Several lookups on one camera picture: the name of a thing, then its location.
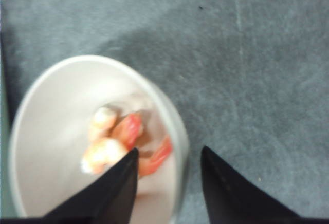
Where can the small pink shrimp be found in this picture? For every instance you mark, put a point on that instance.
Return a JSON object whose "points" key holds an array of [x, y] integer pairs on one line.
{"points": [[106, 123]]}

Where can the beige ribbed bowl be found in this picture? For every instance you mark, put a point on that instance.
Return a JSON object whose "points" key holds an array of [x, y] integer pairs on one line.
{"points": [[50, 134]]}

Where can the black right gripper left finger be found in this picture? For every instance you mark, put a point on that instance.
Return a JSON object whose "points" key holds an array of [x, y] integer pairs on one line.
{"points": [[109, 199]]}

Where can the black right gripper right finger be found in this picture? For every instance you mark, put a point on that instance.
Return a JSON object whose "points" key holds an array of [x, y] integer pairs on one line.
{"points": [[231, 198]]}

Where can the large pink shrimp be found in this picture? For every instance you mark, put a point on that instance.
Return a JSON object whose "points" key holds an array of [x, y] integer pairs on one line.
{"points": [[106, 152]]}

